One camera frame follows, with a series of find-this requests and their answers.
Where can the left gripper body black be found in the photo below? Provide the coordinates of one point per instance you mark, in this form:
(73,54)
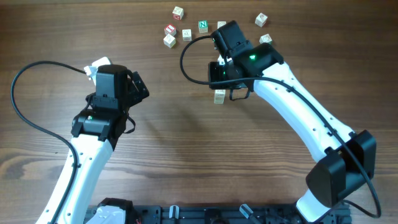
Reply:
(134,96)

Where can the W letter wooden block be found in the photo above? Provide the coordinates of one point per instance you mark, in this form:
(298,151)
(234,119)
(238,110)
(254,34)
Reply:
(220,93)

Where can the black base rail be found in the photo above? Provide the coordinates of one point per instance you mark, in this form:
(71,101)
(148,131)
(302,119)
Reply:
(269,214)

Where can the plain block yellow side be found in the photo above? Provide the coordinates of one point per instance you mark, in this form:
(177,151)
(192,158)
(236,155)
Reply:
(169,40)

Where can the green N letter block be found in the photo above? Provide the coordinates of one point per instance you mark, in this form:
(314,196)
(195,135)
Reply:
(203,26)

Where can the yellow top wooden block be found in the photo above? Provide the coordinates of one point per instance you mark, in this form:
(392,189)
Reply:
(219,98)

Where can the green-sided right block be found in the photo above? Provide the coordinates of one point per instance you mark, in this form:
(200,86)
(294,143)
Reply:
(265,39)

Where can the blue-sided C block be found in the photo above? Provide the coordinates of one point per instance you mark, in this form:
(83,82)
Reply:
(220,24)

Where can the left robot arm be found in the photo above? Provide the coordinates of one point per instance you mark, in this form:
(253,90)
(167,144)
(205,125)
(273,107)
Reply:
(95,132)

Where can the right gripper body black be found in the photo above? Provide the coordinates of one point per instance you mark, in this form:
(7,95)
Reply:
(217,73)

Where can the M letter wooden block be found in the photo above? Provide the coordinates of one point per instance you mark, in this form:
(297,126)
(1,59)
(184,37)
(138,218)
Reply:
(187,35)

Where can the top red-edged wooden block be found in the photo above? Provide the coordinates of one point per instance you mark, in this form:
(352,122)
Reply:
(178,13)

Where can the far right top block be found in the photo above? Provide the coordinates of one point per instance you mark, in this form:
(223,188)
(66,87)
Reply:
(261,19)

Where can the red I letter block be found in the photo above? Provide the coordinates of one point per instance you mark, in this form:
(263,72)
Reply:
(170,29)

